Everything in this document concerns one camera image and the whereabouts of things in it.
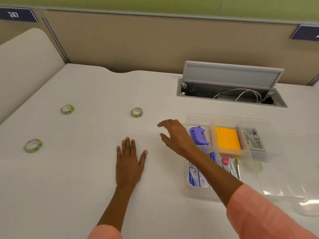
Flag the person's right hand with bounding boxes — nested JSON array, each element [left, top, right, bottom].
[[157, 119, 198, 158]]

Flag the person's left hand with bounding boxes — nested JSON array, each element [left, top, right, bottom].
[[116, 137, 148, 189]]

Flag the person's left forearm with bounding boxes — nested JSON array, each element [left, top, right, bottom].
[[86, 183, 140, 239]]

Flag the person's right forearm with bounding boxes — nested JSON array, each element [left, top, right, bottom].
[[184, 144, 319, 239]]

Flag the purple stapler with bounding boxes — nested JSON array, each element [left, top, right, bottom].
[[189, 126, 210, 146]]

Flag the green patterned tape roll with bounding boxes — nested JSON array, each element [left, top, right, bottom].
[[245, 159, 264, 173], [60, 104, 75, 115], [23, 139, 43, 154], [131, 107, 144, 119]]

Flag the white and blue small boxes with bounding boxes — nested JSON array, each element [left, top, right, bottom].
[[188, 161, 211, 188]]

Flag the yellow sticky note pad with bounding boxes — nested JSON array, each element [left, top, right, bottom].
[[214, 126, 242, 151]]

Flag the silver binder clips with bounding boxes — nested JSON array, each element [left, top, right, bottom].
[[229, 158, 242, 181]]

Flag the clear plastic organizer tray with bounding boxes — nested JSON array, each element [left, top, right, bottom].
[[184, 113, 282, 202]]

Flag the white labelled box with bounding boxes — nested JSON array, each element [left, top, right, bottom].
[[240, 127, 266, 152]]

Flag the beige partition panel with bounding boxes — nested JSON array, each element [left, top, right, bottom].
[[42, 9, 319, 86]]

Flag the clear plastic lid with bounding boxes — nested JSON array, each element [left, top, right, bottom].
[[259, 157, 319, 217]]

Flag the navy desk number sign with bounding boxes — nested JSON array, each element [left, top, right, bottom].
[[0, 8, 39, 23], [290, 24, 319, 41]]

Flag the grey cable box lid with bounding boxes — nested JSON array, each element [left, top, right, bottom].
[[182, 61, 285, 91]]

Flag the white cable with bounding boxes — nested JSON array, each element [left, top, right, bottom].
[[213, 88, 262, 104]]

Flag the grey desk cable box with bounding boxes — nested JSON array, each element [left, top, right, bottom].
[[176, 79, 288, 108]]

